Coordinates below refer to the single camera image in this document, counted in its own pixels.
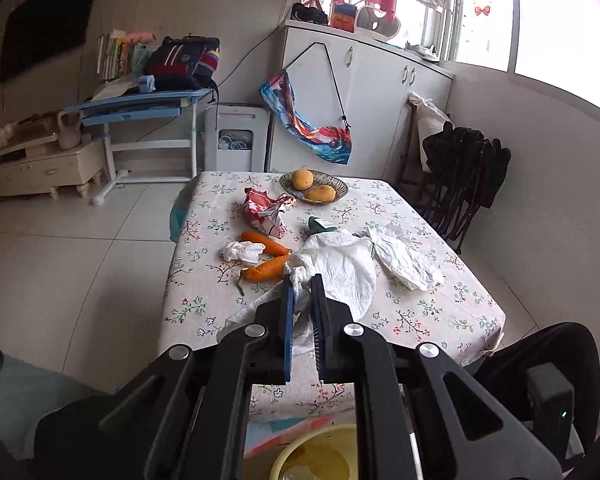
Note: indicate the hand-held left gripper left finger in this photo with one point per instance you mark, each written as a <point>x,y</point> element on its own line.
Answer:
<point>287,320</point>

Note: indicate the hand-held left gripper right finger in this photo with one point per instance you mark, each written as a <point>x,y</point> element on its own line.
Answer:
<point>316,325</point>

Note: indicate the orange carrot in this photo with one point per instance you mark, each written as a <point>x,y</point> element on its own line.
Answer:
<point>262,240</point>
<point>265,269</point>

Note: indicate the large white plastic bag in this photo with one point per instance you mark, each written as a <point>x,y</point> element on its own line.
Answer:
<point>345,270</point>

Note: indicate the small white tissue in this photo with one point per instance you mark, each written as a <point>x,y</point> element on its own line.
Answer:
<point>242,252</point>

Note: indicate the white paper towel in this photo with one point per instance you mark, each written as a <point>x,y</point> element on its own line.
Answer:
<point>405,260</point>

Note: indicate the yellow plastic bin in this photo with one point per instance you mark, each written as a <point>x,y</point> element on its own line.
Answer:
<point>320,452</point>

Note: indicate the green crumpled packet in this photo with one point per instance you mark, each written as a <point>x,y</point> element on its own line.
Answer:
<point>320,225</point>

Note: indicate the red white crumpled packet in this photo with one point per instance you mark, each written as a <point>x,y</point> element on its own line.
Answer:
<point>262,210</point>

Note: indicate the floral tablecloth table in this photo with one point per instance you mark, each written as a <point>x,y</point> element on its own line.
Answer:
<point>220,220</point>

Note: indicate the woven fruit plate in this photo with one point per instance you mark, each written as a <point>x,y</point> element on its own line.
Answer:
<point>292,195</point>

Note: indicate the long yellow mango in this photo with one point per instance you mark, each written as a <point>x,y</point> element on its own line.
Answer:
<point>320,193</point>

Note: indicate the round yellow mango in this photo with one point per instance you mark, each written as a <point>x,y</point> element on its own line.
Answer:
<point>302,178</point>

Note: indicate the light blue stool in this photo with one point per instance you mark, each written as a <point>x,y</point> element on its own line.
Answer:
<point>176,215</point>

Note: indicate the black folding chairs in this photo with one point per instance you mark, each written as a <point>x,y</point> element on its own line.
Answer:
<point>445,220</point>
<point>460,160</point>

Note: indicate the wooden chair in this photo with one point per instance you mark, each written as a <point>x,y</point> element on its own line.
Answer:
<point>407,160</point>

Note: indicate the white air purifier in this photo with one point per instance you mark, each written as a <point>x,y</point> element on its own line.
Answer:
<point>235,120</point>

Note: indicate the white tote bag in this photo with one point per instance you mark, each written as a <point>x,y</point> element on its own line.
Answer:
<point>430,120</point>

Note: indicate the white cabinet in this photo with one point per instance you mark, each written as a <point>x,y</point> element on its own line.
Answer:
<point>375,90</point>

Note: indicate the person's left leg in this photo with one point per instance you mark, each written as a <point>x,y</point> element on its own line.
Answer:
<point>70,435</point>

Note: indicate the blue study desk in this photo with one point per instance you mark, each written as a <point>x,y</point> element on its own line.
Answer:
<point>130,105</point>

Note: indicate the grey-blue seat cushion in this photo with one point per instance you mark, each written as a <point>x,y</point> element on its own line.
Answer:
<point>25,395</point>

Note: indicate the dark striped backpack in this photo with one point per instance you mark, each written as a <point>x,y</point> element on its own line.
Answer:
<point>180,65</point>

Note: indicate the beige jug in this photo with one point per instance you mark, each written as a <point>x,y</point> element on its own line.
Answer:
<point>69,132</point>

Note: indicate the sheets of paper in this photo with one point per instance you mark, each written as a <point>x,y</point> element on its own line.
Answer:
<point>112,89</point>

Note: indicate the cream television cabinet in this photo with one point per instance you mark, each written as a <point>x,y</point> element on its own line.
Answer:
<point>35,170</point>

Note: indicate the white shoe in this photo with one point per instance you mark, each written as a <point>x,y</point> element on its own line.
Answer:
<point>422,51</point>

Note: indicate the black bag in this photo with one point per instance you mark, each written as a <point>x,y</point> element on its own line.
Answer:
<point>307,12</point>

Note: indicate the white desk fan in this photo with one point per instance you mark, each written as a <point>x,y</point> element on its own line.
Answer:
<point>377,22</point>

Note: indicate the colourful box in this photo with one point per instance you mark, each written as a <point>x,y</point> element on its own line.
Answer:
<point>342,16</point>

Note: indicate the row of books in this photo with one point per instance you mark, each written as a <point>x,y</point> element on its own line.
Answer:
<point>111,57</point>

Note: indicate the pink plush toy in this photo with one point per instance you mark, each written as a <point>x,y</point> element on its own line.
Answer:
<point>137,36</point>

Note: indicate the small pink toy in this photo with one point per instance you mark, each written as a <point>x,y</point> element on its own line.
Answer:
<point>3,134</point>

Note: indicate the red bow window sticker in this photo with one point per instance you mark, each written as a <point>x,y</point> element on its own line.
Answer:
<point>482,9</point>

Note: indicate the black wall television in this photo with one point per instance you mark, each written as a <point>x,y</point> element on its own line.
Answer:
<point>50,20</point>

